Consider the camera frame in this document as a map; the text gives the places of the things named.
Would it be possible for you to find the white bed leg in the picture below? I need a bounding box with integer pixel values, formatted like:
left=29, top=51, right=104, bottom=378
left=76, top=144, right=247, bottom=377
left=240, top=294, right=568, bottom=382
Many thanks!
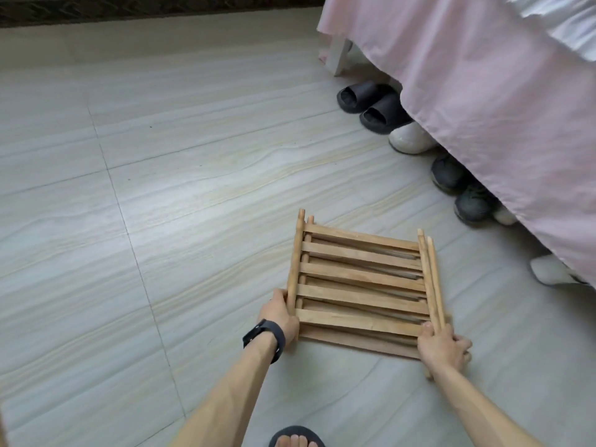
left=324, top=37, right=353, bottom=75

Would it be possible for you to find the black smartwatch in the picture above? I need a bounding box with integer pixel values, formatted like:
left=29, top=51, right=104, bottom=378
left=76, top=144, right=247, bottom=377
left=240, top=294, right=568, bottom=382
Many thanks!
left=242, top=319, right=287, bottom=364

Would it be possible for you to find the person's left hand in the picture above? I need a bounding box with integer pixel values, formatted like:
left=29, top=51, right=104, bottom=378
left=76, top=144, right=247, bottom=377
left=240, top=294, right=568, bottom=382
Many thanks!
left=258, top=288, right=301, bottom=350

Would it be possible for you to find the pink ruffled bed skirt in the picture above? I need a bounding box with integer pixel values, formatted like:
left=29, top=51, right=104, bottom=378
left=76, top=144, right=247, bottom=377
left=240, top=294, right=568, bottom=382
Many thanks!
left=317, top=0, right=596, bottom=289

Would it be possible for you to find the person's right hand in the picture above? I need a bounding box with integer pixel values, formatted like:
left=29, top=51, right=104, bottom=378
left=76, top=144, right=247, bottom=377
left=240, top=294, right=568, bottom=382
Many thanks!
left=416, top=321, right=473, bottom=378

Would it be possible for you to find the person's right forearm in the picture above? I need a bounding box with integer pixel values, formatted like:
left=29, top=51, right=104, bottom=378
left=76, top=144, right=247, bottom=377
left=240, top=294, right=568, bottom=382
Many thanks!
left=428, top=363, right=541, bottom=447

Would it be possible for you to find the dark shoe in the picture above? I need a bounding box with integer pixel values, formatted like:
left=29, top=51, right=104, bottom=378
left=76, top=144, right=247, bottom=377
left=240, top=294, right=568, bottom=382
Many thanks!
left=430, top=153, right=471, bottom=194
left=454, top=181, right=501, bottom=227

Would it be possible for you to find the slatted wooden shelf panel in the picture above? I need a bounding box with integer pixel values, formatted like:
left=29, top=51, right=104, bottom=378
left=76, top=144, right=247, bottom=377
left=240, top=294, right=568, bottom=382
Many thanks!
left=286, top=209, right=448, bottom=361

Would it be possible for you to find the person's left forearm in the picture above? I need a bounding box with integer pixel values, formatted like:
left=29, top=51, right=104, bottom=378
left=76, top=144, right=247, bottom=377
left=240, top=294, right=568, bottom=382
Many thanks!
left=170, top=335, right=276, bottom=447

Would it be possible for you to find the person's black sandal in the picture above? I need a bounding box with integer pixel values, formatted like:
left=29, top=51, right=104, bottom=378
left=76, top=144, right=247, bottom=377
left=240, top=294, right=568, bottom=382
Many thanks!
left=268, top=424, right=325, bottom=447

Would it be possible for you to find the white shoe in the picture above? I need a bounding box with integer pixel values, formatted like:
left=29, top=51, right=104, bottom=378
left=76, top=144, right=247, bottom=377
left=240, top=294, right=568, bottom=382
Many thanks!
left=388, top=120, right=441, bottom=155
left=531, top=254, right=583, bottom=287
left=494, top=204, right=519, bottom=227

